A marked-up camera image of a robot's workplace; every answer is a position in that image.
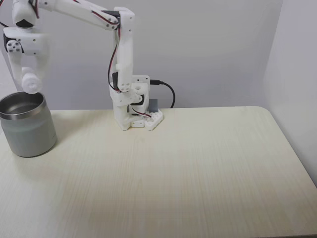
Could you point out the white gauze dressing roll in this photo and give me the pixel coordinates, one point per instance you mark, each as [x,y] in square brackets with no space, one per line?
[31,84]

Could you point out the grey stainless steel cup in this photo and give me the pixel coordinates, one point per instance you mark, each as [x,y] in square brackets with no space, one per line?
[27,131]

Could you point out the grey clamp block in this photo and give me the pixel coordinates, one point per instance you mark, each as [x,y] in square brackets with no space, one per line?
[154,105]

